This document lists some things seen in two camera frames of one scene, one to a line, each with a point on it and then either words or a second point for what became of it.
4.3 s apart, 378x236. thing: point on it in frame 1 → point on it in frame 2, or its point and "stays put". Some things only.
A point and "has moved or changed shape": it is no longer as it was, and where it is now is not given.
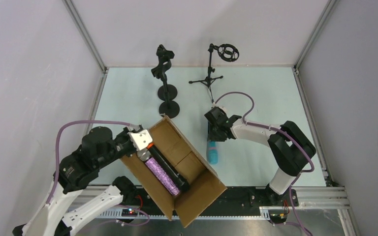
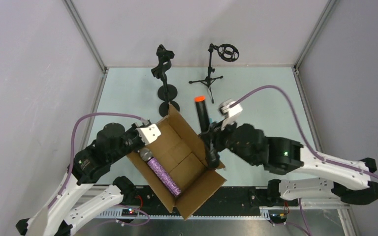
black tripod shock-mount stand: (227, 52) stays put
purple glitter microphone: (145, 155) stays put
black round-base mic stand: (167, 92) stays put
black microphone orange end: (173, 173) → (202, 113)
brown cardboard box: (205, 186) has moved or changed shape
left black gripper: (132, 143) stays put
